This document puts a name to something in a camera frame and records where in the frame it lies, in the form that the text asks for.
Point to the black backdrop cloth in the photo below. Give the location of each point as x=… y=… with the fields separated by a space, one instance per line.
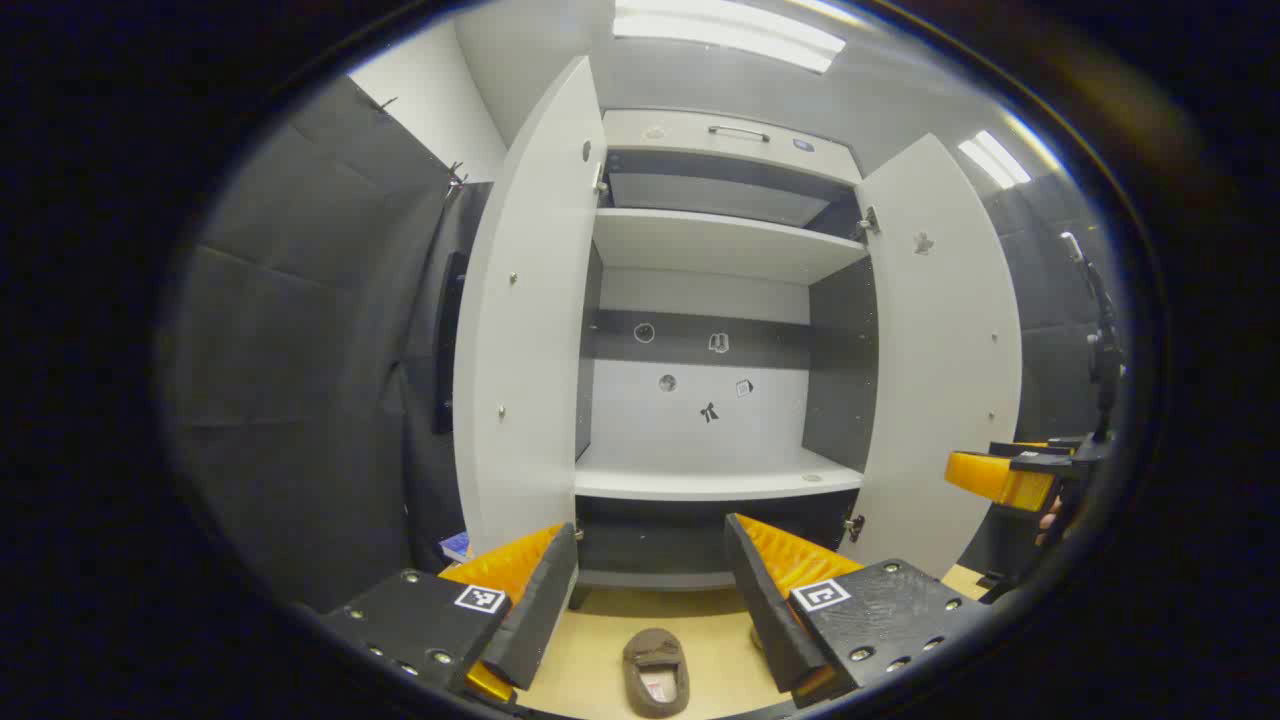
x=300 y=350

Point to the white shoe cabinet door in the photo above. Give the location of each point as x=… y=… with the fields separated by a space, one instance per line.
x=530 y=300
x=940 y=350

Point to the brown fuzzy shoe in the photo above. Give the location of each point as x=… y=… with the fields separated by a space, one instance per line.
x=655 y=672

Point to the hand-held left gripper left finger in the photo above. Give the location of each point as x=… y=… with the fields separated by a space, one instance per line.
x=535 y=620

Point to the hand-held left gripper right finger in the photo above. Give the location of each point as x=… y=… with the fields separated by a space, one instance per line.
x=770 y=610

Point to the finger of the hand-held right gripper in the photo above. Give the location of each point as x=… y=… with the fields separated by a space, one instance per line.
x=1000 y=480

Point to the small blue box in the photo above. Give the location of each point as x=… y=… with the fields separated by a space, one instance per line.
x=456 y=547

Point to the white grey shoe cabinet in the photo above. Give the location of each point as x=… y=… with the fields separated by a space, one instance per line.
x=700 y=420

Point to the metal cloth clip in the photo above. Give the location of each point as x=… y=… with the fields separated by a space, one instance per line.
x=457 y=178
x=385 y=103

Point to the ceiling light panel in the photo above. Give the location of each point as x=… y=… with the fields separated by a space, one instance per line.
x=730 y=30
x=995 y=158

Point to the white cabinet drawer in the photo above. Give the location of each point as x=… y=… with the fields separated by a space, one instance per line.
x=680 y=135

